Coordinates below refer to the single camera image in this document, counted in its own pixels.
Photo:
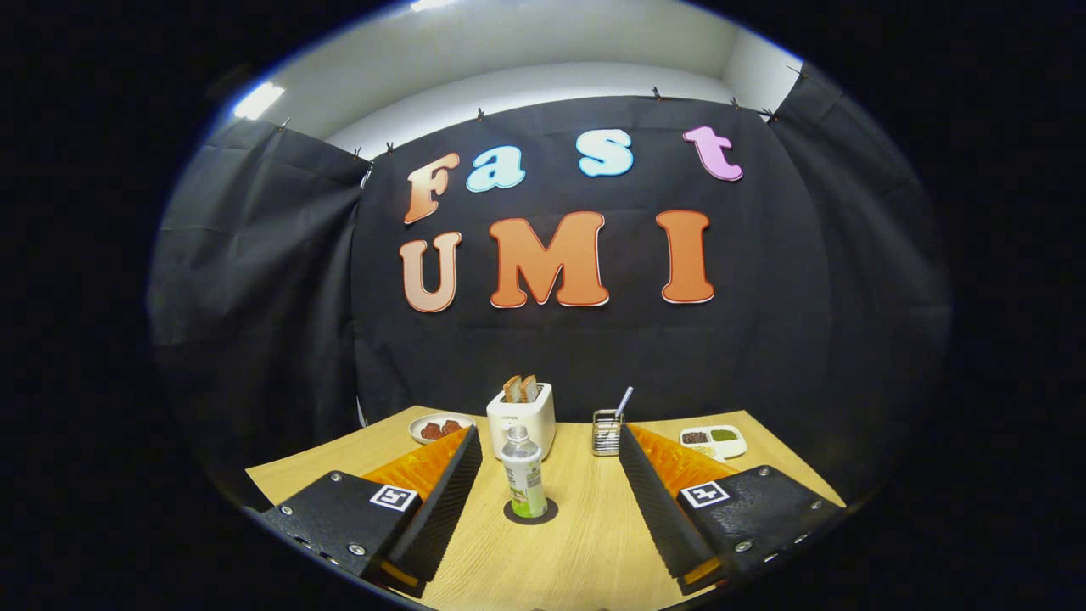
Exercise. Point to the red food piece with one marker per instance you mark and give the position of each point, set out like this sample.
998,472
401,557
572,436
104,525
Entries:
450,427
430,431

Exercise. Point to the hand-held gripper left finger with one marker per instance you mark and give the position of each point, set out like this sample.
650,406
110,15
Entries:
441,509

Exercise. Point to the white round plate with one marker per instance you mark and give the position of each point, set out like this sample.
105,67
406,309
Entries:
417,424

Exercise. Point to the white toaster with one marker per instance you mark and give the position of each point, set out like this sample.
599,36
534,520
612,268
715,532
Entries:
530,420

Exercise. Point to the toast slice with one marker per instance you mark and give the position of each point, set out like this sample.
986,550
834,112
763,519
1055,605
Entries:
530,388
512,389

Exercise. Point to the large ceiling light panel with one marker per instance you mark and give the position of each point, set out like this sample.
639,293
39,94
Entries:
433,4

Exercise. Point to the wooden table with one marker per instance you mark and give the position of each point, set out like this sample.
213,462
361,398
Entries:
585,543

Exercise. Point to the white divided dish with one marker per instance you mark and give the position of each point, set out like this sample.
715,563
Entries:
730,445

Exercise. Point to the silver spoon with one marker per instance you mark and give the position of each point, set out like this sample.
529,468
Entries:
624,401

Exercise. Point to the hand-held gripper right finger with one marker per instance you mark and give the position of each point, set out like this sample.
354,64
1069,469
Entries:
653,509

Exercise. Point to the clear juice bottle green label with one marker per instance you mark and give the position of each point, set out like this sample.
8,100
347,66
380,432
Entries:
524,479

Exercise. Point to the dark round coaster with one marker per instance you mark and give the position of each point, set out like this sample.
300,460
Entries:
550,512

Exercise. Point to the small ceiling light panel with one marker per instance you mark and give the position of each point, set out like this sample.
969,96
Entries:
259,100

